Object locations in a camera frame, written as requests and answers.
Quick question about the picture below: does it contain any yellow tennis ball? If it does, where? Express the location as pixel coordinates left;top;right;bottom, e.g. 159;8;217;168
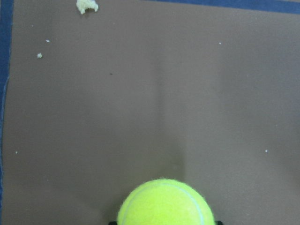
116;179;216;225

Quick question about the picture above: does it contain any yellow fuzz crumb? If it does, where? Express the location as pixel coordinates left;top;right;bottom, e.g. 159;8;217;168
76;0;99;15

